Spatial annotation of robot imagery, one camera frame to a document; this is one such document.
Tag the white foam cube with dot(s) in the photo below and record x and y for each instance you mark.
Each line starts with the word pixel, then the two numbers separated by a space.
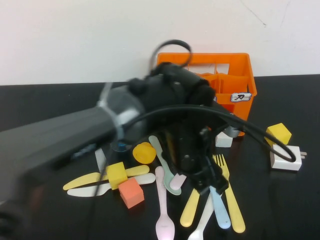
pixel 223 142

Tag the yellow plastic spoon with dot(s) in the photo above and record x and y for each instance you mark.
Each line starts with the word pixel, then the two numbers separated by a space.
pixel 190 210

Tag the white power adapter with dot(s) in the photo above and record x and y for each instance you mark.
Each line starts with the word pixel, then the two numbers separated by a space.
pixel 285 163

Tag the green plastic spoon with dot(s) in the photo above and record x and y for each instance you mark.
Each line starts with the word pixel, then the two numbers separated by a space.
pixel 162 162

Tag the orange plastic cutlery holder crate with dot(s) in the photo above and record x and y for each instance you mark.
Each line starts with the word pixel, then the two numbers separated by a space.
pixel 237 75

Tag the yellow round plastic cap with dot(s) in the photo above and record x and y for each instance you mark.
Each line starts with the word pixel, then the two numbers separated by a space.
pixel 144 153

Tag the pink plastic fork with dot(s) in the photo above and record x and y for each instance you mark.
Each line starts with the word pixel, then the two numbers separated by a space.
pixel 177 181

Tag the blue plastic fork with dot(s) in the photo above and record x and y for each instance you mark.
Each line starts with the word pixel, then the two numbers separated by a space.
pixel 220 210

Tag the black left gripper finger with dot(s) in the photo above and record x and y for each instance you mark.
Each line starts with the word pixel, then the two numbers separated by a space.
pixel 201 185
pixel 218 180

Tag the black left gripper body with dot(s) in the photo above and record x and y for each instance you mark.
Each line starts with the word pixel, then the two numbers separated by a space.
pixel 186 157

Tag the yellow foam cube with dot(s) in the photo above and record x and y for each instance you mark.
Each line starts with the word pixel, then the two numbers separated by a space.
pixel 280 133
pixel 117 175

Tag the white plastic knife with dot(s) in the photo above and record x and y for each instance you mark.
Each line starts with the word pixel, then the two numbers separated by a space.
pixel 85 192

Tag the grey plastic fork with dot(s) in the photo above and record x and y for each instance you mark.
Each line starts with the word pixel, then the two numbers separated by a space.
pixel 100 157

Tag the white plastic spoon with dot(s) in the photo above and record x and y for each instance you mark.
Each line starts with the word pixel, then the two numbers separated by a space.
pixel 203 220

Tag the yellow plastic knife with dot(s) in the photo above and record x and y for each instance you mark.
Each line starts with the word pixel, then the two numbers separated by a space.
pixel 82 181

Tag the pink plastic spoon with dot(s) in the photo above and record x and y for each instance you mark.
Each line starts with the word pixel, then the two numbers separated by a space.
pixel 162 200

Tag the yellow plastic fork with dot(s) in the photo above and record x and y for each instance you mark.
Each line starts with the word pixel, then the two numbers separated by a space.
pixel 235 212

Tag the orange foam cube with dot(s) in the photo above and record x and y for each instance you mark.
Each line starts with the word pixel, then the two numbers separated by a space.
pixel 131 193

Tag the blue white cone cup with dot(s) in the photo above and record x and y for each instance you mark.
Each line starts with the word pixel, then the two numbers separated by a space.
pixel 121 146

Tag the paper label reading 刀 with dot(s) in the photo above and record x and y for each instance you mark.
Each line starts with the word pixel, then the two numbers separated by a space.
pixel 240 97

